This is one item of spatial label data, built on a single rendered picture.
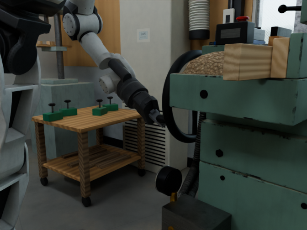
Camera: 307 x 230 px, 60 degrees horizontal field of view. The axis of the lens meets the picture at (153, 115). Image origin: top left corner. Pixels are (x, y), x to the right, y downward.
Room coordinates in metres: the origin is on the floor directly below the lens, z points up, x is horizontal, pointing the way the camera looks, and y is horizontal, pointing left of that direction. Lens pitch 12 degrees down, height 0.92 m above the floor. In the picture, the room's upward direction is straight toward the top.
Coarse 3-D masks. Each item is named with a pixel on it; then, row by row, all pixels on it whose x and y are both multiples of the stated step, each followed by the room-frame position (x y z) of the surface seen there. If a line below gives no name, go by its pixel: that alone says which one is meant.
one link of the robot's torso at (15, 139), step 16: (0, 64) 0.69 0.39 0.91; (0, 80) 0.69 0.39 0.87; (16, 80) 0.85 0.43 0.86; (32, 80) 0.83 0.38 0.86; (0, 96) 0.69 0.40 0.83; (16, 96) 0.80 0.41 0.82; (32, 96) 0.80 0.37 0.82; (0, 112) 0.70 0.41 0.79; (16, 112) 0.82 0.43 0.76; (32, 112) 0.82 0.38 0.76; (0, 128) 0.72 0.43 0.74; (16, 128) 0.82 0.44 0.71; (0, 144) 0.73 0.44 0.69; (16, 144) 0.79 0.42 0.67; (0, 160) 0.73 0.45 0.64; (16, 160) 0.80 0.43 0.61; (0, 176) 0.74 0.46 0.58
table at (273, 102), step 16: (176, 80) 0.46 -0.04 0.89; (192, 80) 0.44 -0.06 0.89; (208, 80) 0.42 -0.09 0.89; (224, 80) 0.40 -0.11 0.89; (256, 80) 0.36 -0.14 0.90; (272, 80) 0.35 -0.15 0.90; (288, 80) 0.33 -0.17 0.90; (304, 80) 0.34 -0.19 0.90; (176, 96) 0.46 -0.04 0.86; (192, 96) 0.44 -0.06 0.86; (208, 96) 0.41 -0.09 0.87; (224, 96) 0.40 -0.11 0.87; (240, 96) 0.38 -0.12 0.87; (256, 96) 0.36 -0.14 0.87; (272, 96) 0.35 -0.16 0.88; (288, 96) 0.33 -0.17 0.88; (304, 96) 0.35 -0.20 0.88; (208, 112) 0.41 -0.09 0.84; (224, 112) 0.39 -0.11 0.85; (240, 112) 0.38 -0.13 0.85; (256, 112) 0.36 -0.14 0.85; (272, 112) 0.34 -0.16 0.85; (288, 112) 0.33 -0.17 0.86; (304, 112) 0.35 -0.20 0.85
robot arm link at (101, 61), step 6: (102, 54) 0.97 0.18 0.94; (108, 54) 0.98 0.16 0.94; (114, 54) 0.99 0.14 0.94; (96, 60) 0.98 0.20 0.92; (102, 60) 0.96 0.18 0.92; (108, 60) 0.99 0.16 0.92; (120, 60) 0.97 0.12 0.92; (126, 60) 0.98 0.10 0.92; (102, 66) 0.99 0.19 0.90; (108, 66) 1.02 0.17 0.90; (126, 66) 0.96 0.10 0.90; (132, 72) 0.96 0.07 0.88
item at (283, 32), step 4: (272, 28) 0.60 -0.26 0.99; (276, 28) 0.60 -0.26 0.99; (280, 28) 0.61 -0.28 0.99; (284, 28) 0.62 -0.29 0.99; (272, 32) 0.60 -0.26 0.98; (276, 32) 0.60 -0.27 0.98; (280, 32) 0.61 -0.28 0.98; (284, 32) 0.63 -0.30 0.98; (288, 32) 0.64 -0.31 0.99; (284, 36) 0.63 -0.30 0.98; (288, 36) 0.65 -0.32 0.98; (264, 44) 0.65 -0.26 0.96
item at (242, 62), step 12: (228, 48) 0.30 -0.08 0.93; (240, 48) 0.29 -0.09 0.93; (252, 48) 0.31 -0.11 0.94; (264, 48) 0.33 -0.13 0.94; (228, 60) 0.30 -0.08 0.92; (240, 60) 0.29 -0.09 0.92; (252, 60) 0.31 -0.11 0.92; (264, 60) 0.34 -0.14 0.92; (228, 72) 0.30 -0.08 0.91; (240, 72) 0.29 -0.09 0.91; (252, 72) 0.31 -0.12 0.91; (264, 72) 0.34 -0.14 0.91
